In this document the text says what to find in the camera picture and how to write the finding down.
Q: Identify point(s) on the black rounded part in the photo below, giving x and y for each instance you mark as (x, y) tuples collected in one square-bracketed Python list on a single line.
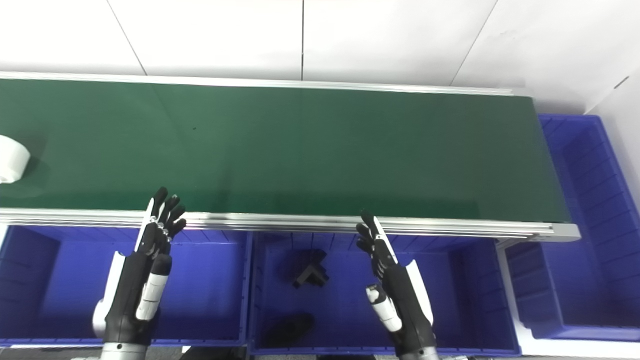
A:
[(290, 330)]

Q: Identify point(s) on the blue plastic bin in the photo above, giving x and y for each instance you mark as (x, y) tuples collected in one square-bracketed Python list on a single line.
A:
[(460, 300), (590, 210), (210, 285)]

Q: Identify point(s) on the black L-shaped bracket part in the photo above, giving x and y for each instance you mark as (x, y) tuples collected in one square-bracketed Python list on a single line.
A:
[(311, 272)]

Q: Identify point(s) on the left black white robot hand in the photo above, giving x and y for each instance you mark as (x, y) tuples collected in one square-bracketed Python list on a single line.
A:
[(131, 295)]

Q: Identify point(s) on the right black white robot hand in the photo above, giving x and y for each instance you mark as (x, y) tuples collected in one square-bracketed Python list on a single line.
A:
[(402, 295)]

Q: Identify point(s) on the white cylindrical part with hole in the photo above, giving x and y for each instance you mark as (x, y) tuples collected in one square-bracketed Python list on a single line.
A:
[(11, 160)]

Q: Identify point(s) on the green conveyor belt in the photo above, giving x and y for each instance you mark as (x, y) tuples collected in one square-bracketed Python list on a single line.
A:
[(300, 223), (300, 150)]

